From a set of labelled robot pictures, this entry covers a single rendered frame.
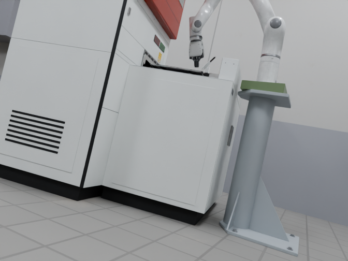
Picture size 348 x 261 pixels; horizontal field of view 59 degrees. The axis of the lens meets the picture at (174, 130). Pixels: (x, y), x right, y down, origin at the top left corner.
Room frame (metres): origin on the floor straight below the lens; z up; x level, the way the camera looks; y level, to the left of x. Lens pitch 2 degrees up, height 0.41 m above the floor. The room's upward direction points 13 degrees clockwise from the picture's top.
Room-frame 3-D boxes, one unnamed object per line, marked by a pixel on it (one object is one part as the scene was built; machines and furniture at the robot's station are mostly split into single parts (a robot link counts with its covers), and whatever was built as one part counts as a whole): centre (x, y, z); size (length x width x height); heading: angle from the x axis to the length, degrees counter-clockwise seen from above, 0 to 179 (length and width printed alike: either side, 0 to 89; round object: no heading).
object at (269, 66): (1.88, -0.49, 0.97); 0.19 x 0.19 x 0.18
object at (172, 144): (2.19, -0.09, 0.41); 0.96 x 0.64 x 0.82; 165
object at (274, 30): (1.85, -0.48, 1.18); 0.19 x 0.12 x 0.24; 162
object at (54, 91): (2.11, 0.63, 0.41); 0.82 x 0.70 x 0.82; 165
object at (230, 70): (1.99, -0.30, 0.89); 0.55 x 0.09 x 0.14; 165
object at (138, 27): (2.02, 0.30, 1.02); 0.81 x 0.03 x 0.40; 165
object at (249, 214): (1.83, -0.59, 0.41); 0.51 x 0.44 x 0.82; 66
